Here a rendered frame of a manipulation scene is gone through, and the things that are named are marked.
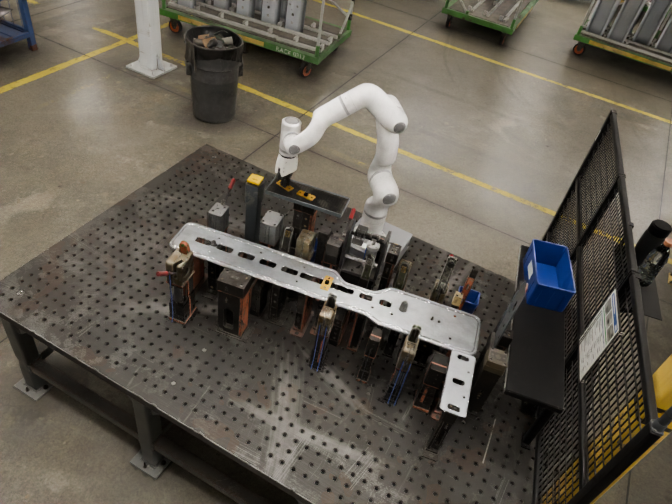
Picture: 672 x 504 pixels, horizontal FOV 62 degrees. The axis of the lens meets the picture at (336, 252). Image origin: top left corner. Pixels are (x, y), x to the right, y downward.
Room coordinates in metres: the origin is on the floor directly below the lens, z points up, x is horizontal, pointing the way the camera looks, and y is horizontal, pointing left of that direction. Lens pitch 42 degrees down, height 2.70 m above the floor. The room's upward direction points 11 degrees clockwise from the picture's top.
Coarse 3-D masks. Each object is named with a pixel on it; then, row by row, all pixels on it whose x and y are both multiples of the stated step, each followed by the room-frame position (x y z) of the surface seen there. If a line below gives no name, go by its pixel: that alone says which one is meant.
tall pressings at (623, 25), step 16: (608, 0) 8.04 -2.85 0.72; (640, 0) 7.89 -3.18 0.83; (656, 0) 8.04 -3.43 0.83; (592, 16) 8.00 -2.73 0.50; (608, 16) 7.96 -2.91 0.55; (624, 16) 7.92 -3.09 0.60; (656, 16) 7.99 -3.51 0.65; (592, 32) 8.01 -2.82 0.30; (624, 32) 7.87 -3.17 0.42; (640, 32) 8.01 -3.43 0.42
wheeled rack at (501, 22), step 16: (448, 0) 7.89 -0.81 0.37; (464, 0) 8.34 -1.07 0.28; (480, 0) 8.41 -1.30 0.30; (512, 0) 8.78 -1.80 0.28; (528, 0) 8.94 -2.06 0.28; (448, 16) 7.97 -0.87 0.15; (464, 16) 7.78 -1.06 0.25; (480, 16) 7.80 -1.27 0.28; (496, 16) 7.93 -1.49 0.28; (512, 16) 8.06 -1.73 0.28; (512, 32) 7.56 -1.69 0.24
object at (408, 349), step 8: (408, 344) 1.39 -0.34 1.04; (416, 344) 1.39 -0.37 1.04; (400, 352) 1.42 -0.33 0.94; (408, 352) 1.35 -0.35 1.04; (400, 360) 1.35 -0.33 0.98; (408, 360) 1.34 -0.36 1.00; (400, 368) 1.34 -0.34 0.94; (408, 368) 1.34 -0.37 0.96; (392, 376) 1.39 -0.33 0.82; (400, 376) 1.36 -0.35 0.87; (392, 384) 1.36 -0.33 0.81; (400, 384) 1.36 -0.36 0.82; (392, 392) 1.34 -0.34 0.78; (400, 392) 1.40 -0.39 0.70; (384, 400) 1.35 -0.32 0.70; (392, 400) 1.34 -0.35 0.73
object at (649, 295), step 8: (632, 224) 1.73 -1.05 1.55; (624, 248) 1.74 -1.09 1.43; (616, 256) 1.70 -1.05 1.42; (616, 264) 1.66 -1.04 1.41; (624, 264) 1.64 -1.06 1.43; (640, 280) 1.43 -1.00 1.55; (640, 288) 1.53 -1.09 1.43; (648, 288) 1.54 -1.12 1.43; (656, 288) 1.54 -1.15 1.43; (624, 296) 1.45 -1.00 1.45; (648, 296) 1.49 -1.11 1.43; (656, 296) 1.50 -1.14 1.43; (648, 304) 1.45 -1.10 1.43; (656, 304) 1.46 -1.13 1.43; (648, 312) 1.41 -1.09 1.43; (656, 312) 1.42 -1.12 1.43
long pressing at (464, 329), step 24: (192, 240) 1.76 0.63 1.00; (216, 240) 1.79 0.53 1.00; (240, 240) 1.82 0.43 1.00; (240, 264) 1.67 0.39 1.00; (288, 264) 1.73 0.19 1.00; (312, 264) 1.76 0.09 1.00; (288, 288) 1.60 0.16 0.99; (312, 288) 1.62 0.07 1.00; (360, 288) 1.67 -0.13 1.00; (360, 312) 1.54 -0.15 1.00; (384, 312) 1.56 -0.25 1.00; (408, 312) 1.59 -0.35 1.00; (432, 312) 1.62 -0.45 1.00; (456, 312) 1.65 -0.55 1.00; (432, 336) 1.49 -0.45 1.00; (456, 336) 1.51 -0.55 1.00
